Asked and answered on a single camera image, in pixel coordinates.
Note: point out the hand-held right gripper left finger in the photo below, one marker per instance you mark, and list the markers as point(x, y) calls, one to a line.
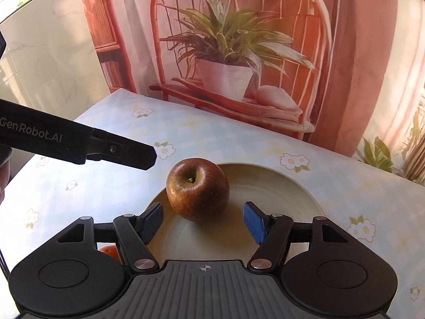
point(153, 221)

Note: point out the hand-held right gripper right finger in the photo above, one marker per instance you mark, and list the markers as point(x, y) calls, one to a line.
point(254, 221)

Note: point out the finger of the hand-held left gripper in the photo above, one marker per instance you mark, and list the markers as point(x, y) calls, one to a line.
point(129, 153)

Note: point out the cream oval plate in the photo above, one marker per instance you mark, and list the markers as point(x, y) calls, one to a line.
point(285, 199)

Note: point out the orange tangerine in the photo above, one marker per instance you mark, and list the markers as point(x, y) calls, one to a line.
point(109, 252)

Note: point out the red apple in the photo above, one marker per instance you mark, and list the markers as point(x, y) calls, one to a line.
point(199, 192)

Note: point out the printed backdrop cloth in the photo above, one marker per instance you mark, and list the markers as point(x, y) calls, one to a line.
point(348, 56)

